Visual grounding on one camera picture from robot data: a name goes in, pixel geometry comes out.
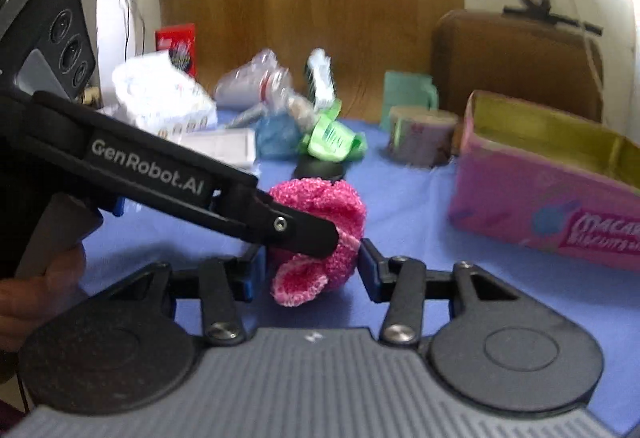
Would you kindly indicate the blue patterned tablecloth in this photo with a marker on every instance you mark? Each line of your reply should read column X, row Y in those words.
column 407, row 215

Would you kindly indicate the white tissue pack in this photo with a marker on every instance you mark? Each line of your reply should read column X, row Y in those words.
column 150, row 93

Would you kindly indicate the white phone case package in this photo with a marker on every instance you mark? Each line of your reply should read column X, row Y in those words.
column 233, row 147

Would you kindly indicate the black oval case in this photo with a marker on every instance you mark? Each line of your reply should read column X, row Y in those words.
column 310, row 167

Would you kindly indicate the blue plastic case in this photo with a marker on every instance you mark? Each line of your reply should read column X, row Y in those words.
column 277, row 137

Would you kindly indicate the pink macaron biscuit tin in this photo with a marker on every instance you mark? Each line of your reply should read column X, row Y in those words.
column 549, row 180

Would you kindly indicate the round tin can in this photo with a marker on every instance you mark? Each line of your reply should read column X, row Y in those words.
column 421, row 137

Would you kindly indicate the green plastic mug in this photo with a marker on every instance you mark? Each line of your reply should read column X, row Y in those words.
column 407, row 89

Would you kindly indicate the bright green packet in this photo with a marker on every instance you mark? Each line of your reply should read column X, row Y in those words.
column 331, row 141

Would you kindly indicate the person left hand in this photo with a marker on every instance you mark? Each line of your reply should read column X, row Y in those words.
column 28, row 303

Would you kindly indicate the bagged paper cups stack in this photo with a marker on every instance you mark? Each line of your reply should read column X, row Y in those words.
column 257, row 81

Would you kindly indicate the barcode labelled black package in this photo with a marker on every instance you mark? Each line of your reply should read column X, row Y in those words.
column 249, row 116

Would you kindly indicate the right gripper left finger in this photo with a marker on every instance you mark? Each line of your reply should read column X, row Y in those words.
column 223, row 281

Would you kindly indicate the brown chair back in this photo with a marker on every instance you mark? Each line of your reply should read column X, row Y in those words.
column 519, row 58

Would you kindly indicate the green white milk carton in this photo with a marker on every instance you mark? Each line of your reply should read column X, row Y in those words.
column 320, row 80

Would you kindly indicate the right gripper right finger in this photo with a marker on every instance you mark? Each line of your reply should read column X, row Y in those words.
column 401, row 282

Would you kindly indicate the red box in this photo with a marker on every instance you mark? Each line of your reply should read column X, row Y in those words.
column 179, row 41

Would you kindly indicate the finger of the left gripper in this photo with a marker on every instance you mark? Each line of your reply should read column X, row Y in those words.
column 254, row 216
column 119, row 207

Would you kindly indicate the pink knitted yarn item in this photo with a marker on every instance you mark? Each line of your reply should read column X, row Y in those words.
column 297, row 278

